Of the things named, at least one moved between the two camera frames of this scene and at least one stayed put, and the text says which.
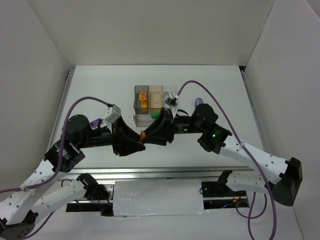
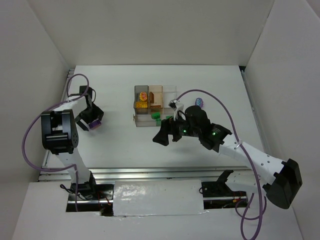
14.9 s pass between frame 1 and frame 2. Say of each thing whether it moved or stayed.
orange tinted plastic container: stayed
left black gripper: moved
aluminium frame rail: stayed
